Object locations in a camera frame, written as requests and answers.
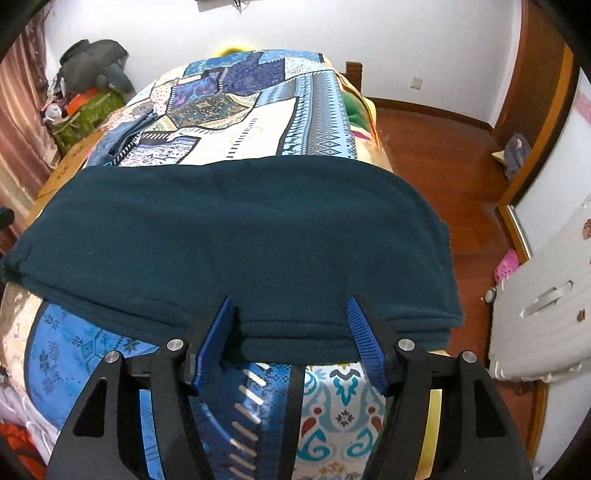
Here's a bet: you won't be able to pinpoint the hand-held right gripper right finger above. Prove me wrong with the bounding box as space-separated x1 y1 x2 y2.
346 295 532 480

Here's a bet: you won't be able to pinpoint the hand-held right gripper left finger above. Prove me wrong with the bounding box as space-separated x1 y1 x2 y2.
46 295 241 480

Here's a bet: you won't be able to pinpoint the dark teal pants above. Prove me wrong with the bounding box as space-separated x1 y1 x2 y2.
0 156 465 363

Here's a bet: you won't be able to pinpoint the pink shoe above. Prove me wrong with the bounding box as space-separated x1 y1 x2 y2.
493 249 522 284

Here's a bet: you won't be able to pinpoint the white suitcase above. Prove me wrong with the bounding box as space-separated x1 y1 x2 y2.
487 194 591 384

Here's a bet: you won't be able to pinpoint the patchwork printed blanket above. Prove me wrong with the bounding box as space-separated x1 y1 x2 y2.
0 48 444 480

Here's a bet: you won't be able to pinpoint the orange cloth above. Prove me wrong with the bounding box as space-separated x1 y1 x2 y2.
0 420 34 459

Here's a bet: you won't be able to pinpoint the blue striped cloth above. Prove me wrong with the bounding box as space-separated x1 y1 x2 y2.
85 108 157 167

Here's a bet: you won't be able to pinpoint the green cloth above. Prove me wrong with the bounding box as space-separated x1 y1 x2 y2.
344 90 373 132

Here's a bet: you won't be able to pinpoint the purple bag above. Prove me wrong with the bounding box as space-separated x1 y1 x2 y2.
502 133 533 182

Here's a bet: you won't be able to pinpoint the green patterned bag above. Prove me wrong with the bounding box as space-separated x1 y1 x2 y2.
50 90 126 158

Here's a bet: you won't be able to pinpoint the orange box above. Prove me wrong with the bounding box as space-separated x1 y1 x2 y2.
65 91 101 117

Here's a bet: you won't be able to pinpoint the pink striped curtain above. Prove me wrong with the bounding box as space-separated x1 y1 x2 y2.
0 9 63 232

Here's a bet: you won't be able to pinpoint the wooden wardrobe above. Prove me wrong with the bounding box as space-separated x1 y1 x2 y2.
489 0 591 480

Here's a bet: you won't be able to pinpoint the wooden bed post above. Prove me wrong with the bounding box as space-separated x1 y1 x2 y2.
345 61 365 93

